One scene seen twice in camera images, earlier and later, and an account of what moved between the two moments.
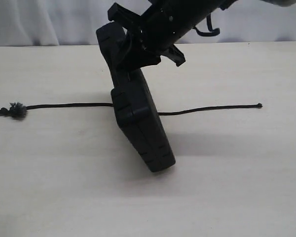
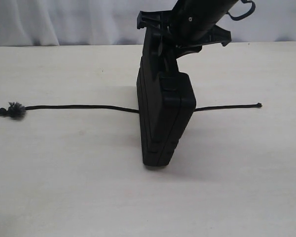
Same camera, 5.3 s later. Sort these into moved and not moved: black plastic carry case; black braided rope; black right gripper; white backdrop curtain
Moved: black right gripper; black plastic carry case
Not moved: black braided rope; white backdrop curtain
